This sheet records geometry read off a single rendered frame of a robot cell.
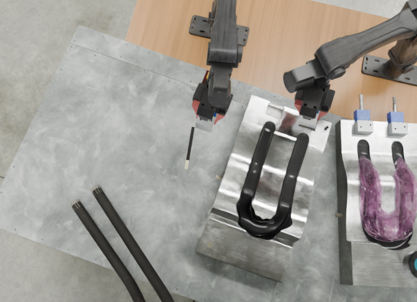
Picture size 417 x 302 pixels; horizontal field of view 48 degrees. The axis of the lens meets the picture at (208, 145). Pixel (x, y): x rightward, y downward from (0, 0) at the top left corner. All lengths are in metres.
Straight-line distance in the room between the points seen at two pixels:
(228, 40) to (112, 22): 1.49
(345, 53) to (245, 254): 0.62
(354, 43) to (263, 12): 0.55
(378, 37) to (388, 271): 0.64
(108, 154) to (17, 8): 1.42
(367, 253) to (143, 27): 1.01
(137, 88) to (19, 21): 1.27
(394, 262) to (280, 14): 0.88
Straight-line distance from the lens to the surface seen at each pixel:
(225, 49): 1.15
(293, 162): 1.41
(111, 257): 1.37
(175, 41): 1.60
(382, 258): 1.43
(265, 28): 1.65
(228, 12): 1.17
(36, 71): 2.54
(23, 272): 2.34
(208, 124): 1.32
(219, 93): 1.14
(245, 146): 1.40
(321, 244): 1.49
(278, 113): 1.47
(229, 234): 1.37
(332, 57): 1.19
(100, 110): 1.53
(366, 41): 1.22
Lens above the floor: 2.22
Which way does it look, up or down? 75 degrees down
